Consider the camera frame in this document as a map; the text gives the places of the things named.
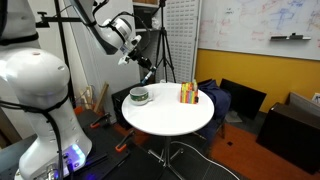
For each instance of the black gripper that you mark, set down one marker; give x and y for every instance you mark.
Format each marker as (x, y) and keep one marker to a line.
(136, 56)

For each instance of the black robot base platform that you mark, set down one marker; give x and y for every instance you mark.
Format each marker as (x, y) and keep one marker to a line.
(106, 150)

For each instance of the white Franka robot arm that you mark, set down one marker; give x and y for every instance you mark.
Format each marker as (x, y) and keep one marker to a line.
(36, 80)

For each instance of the green and white cup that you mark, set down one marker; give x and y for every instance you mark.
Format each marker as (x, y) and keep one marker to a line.
(139, 96)

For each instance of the colourful striped block box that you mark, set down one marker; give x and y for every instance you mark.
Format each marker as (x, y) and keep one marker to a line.
(189, 94)

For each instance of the round white table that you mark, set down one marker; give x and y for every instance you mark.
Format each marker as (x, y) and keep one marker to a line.
(166, 113)

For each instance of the black box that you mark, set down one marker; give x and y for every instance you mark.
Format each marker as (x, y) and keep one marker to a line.
(118, 106)

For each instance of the wooden sticks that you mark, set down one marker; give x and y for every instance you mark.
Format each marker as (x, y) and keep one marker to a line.
(100, 98)

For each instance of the blue cloth covered chair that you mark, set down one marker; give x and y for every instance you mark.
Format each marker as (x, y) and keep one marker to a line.
(216, 96)

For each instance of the black stand with crossbar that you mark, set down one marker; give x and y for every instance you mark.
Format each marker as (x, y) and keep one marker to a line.
(63, 36)

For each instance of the black flat panel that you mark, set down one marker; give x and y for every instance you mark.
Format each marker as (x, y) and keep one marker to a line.
(245, 98)

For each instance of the whiteboard tray with eraser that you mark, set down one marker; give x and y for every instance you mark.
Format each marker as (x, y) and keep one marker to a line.
(290, 37)

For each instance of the black cabinet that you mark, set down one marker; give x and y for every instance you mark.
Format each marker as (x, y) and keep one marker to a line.
(290, 136)

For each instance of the grey board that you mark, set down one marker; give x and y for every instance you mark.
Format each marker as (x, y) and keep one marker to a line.
(305, 103)

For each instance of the wall whiteboard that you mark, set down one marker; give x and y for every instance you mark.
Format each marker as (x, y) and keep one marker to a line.
(253, 23)

